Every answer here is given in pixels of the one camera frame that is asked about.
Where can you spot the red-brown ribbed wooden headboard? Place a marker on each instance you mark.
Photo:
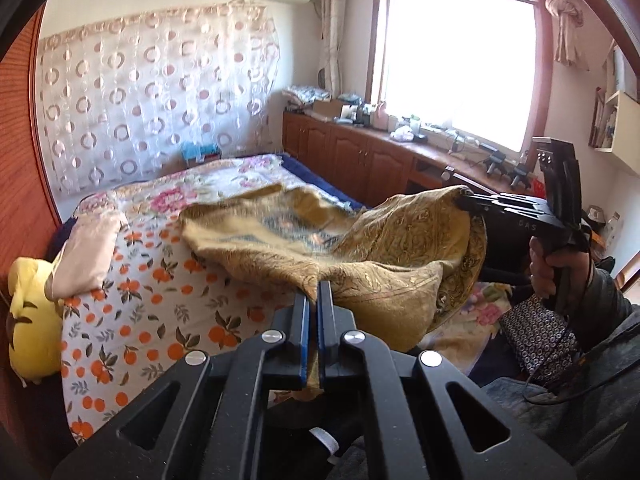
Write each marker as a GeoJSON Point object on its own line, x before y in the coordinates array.
{"type": "Point", "coordinates": [25, 185]}

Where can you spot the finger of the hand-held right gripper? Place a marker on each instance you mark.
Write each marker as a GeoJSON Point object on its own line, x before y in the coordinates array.
{"type": "Point", "coordinates": [500, 196]}
{"type": "Point", "coordinates": [475, 206]}

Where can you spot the white plastic bag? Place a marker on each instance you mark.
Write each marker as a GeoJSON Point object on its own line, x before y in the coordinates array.
{"type": "Point", "coordinates": [402, 133]}

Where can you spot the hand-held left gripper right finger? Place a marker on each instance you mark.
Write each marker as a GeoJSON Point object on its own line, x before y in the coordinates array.
{"type": "Point", "coordinates": [324, 330]}

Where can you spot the wooden framed window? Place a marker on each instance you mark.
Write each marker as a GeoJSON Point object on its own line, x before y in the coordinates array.
{"type": "Point", "coordinates": [450, 60]}

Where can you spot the cardboard box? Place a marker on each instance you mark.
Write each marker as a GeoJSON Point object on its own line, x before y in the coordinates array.
{"type": "Point", "coordinates": [330, 109]}

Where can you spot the orange fruit print sheet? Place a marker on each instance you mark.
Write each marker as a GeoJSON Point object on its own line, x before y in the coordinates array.
{"type": "Point", "coordinates": [165, 310]}

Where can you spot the yellow plush toy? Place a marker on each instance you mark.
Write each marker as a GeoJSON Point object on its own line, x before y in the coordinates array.
{"type": "Point", "coordinates": [32, 320]}

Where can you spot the person's right hand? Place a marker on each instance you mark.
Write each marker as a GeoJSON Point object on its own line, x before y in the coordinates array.
{"type": "Point", "coordinates": [538, 265]}

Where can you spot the pink bottle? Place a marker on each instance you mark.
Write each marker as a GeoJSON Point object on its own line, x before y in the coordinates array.
{"type": "Point", "coordinates": [382, 114]}

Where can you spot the person's right forearm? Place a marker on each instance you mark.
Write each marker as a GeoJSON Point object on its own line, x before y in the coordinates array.
{"type": "Point", "coordinates": [607, 305]}

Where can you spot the pink floral bed sheet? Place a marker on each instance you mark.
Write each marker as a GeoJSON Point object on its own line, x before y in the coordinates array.
{"type": "Point", "coordinates": [165, 195]}

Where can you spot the pink pillow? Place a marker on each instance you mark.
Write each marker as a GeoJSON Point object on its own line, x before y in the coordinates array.
{"type": "Point", "coordinates": [85, 255]}

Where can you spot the brown wooden cabinet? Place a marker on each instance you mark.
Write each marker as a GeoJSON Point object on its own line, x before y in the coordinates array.
{"type": "Point", "coordinates": [350, 155]}

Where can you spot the beige tied curtain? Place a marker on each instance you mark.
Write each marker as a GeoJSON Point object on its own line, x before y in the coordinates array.
{"type": "Point", "coordinates": [565, 25]}

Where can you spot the teal folded cloth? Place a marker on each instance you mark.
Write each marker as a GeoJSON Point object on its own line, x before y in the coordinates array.
{"type": "Point", "coordinates": [200, 152]}

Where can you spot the beige hanging curtain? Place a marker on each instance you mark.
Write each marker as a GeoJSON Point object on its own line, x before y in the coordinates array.
{"type": "Point", "coordinates": [332, 20]}

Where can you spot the black white patterned bag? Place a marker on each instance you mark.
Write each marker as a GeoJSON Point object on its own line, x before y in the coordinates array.
{"type": "Point", "coordinates": [535, 340]}

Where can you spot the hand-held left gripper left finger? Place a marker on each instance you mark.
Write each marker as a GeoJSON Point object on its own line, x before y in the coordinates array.
{"type": "Point", "coordinates": [304, 330]}

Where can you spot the brown patterned cloth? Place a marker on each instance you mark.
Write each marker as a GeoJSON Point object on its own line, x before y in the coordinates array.
{"type": "Point", "coordinates": [390, 255]}

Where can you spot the cream wall shelf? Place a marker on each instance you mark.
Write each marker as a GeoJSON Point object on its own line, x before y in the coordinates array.
{"type": "Point", "coordinates": [620, 125]}

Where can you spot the stack of folded cloths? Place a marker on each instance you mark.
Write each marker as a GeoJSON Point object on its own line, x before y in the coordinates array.
{"type": "Point", "coordinates": [305, 96]}

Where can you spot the person's grey clothing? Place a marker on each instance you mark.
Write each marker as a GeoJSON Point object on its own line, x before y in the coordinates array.
{"type": "Point", "coordinates": [575, 435]}

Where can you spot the pastel floral blanket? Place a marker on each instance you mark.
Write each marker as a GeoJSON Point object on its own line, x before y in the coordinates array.
{"type": "Point", "coordinates": [482, 310]}

